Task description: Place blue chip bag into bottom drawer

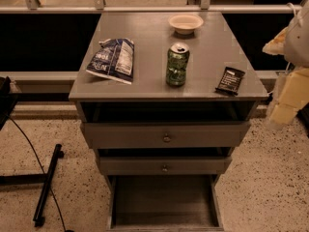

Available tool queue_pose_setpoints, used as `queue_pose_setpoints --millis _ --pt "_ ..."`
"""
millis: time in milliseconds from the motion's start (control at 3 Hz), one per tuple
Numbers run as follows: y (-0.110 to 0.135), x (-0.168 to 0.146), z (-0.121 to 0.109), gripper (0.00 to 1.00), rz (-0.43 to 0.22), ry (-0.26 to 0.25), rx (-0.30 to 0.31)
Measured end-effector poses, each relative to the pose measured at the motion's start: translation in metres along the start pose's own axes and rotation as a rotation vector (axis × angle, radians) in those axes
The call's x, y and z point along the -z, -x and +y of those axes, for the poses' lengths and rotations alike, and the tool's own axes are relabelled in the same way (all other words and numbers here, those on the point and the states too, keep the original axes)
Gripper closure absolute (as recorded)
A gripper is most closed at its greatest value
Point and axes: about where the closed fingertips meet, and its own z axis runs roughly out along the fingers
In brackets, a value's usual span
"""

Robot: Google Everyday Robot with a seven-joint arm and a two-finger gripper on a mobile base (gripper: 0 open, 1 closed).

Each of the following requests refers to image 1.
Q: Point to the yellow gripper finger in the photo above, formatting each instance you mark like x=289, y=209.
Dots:
x=290, y=95

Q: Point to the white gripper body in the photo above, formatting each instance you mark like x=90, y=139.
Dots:
x=297, y=42

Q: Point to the blue chip bag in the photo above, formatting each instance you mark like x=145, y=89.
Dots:
x=114, y=60

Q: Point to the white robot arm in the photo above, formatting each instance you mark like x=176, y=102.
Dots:
x=296, y=47

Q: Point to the grey top drawer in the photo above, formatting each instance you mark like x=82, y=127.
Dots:
x=155, y=135

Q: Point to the grey drawer cabinet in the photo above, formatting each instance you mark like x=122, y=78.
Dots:
x=149, y=99

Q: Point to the grey middle drawer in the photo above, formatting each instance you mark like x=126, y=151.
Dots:
x=113, y=166

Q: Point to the grey open bottom drawer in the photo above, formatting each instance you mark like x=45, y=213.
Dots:
x=171, y=203

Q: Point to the beige paper bowl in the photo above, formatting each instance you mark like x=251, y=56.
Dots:
x=185, y=24

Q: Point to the green soda can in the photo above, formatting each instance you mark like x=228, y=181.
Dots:
x=177, y=60

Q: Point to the metal window railing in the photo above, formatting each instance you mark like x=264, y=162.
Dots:
x=96, y=4

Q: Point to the black object at left edge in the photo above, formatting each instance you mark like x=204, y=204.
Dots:
x=9, y=93

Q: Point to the black stand base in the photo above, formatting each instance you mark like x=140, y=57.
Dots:
x=45, y=179

